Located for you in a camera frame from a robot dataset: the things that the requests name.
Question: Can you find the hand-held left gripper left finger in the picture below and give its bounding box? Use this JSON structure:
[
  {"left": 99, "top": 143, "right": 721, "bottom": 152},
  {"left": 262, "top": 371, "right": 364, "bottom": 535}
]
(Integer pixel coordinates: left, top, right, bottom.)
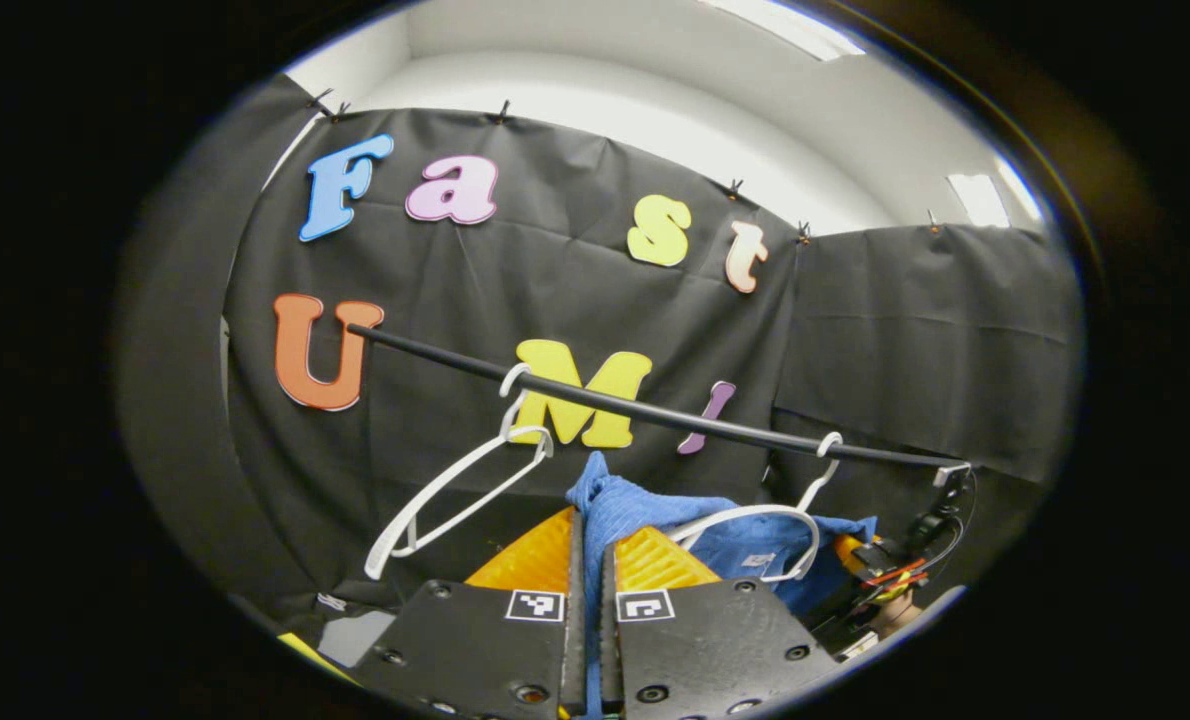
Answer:
[{"left": 350, "top": 505, "right": 589, "bottom": 720}]

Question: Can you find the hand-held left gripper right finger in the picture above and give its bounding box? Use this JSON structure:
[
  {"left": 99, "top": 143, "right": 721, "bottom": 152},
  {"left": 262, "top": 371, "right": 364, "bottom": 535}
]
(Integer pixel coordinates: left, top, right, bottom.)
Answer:
[{"left": 598, "top": 526, "right": 842, "bottom": 720}]

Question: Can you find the white plastic hanger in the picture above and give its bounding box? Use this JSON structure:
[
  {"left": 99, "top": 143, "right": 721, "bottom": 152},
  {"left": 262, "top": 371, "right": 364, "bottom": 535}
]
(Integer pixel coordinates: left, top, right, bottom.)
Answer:
[
  {"left": 665, "top": 431, "right": 846, "bottom": 584},
  {"left": 363, "top": 362, "right": 556, "bottom": 583}
]

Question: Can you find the blue shirt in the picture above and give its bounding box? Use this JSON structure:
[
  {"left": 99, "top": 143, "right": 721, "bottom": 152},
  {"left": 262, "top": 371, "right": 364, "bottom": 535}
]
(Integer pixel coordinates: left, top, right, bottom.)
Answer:
[{"left": 565, "top": 450, "right": 878, "bottom": 720}]

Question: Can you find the black clothes rack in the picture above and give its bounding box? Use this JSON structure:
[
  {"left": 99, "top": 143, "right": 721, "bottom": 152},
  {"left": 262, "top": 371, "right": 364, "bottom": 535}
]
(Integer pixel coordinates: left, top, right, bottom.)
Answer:
[{"left": 345, "top": 322, "right": 971, "bottom": 471}]

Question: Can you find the small ceiling light panel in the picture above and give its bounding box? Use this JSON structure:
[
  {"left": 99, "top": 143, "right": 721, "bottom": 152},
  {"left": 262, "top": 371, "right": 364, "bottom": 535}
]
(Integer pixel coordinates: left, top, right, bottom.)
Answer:
[{"left": 945, "top": 160, "right": 1044, "bottom": 230}]

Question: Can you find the black backdrop cloth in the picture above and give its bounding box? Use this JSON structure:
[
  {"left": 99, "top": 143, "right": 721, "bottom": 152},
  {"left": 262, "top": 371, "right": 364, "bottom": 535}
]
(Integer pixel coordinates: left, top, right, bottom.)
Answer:
[{"left": 115, "top": 72, "right": 1086, "bottom": 641}]

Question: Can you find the long ceiling light panel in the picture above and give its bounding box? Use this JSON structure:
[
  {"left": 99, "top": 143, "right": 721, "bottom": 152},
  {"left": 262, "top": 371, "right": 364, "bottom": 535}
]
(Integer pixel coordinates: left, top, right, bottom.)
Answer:
[{"left": 700, "top": 0, "right": 866, "bottom": 61}]

